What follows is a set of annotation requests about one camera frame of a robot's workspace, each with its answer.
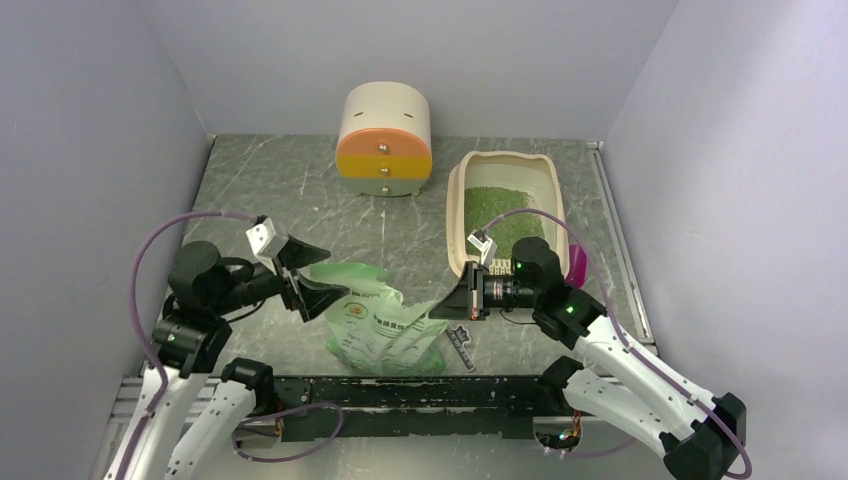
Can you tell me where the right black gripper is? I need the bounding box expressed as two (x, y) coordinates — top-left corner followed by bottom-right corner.
(429, 260), (540, 320)

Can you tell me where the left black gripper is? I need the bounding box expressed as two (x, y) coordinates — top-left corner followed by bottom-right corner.
(211, 233), (349, 318)

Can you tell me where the green litter bag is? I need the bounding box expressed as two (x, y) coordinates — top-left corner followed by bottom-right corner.
(308, 263), (448, 376)

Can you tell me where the magenta plastic scoop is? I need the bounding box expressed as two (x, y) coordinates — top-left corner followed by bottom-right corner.
(565, 244), (588, 289)

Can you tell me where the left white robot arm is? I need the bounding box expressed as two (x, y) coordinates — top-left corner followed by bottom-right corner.
(105, 223), (350, 479)

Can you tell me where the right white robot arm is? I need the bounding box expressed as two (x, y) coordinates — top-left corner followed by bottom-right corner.
(428, 237), (746, 479)

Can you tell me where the beige litter box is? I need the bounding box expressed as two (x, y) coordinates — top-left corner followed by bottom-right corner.
(446, 151), (570, 275)

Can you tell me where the beige orange drawer cabinet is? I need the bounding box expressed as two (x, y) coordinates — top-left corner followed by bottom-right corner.
(335, 81), (433, 197)

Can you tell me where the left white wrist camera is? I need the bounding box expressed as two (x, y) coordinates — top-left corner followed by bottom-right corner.
(245, 215), (290, 264)

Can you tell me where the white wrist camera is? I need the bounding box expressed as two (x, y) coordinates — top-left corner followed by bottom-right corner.
(245, 215), (290, 264)
(467, 228), (497, 269)

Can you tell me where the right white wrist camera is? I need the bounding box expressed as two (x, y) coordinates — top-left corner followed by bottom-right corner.
(467, 228), (497, 269)

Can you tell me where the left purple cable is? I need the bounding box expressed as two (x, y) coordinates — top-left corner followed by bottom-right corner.
(115, 209), (346, 480)

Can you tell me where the purple cable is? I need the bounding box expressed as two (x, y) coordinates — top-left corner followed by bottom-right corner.
(115, 209), (346, 480)
(480, 208), (754, 480)

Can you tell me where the black mounting rail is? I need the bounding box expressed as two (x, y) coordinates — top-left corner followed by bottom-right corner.
(275, 375), (573, 442)

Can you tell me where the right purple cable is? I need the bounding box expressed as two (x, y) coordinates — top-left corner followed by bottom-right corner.
(480, 208), (754, 480)

